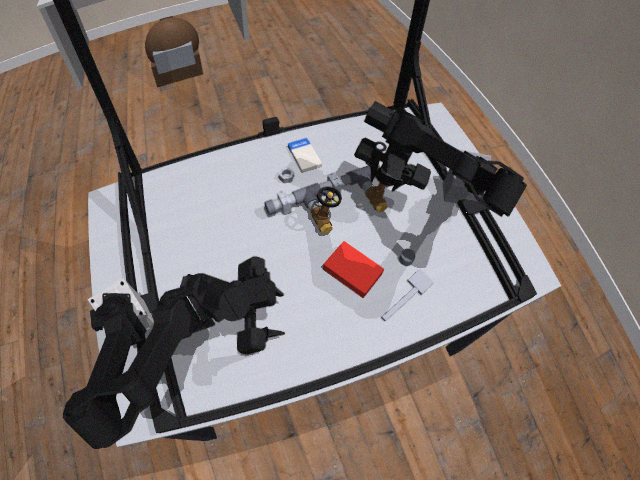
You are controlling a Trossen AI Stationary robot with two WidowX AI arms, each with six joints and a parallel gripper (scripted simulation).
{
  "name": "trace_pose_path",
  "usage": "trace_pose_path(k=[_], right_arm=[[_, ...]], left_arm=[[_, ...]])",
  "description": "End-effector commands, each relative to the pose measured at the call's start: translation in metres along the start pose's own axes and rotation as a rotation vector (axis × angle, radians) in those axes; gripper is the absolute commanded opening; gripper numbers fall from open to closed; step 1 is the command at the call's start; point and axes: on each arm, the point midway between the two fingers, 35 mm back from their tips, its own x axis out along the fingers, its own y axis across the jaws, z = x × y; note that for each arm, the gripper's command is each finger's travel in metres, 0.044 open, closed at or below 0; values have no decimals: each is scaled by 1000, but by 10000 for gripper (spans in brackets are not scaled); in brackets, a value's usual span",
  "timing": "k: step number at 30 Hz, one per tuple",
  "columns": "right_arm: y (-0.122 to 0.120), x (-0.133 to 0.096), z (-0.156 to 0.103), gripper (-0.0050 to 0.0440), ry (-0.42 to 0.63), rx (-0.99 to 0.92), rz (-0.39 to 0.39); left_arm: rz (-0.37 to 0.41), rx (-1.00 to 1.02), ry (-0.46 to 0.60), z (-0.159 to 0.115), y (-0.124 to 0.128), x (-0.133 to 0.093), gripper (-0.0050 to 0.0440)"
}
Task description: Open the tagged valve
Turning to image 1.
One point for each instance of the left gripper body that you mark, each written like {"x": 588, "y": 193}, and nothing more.
{"x": 366, "y": 152}

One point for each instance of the dark grey hex nut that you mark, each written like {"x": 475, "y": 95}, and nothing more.
{"x": 286, "y": 171}

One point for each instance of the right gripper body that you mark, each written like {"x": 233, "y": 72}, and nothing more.
{"x": 250, "y": 340}

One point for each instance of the red block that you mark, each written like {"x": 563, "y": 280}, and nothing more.
{"x": 353, "y": 269}

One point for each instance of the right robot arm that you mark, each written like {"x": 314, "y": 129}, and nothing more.
{"x": 96, "y": 418}

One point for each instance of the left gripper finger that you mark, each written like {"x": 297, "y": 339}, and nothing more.
{"x": 398, "y": 185}
{"x": 373, "y": 168}

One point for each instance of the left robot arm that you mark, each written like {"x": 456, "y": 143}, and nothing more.
{"x": 502, "y": 190}

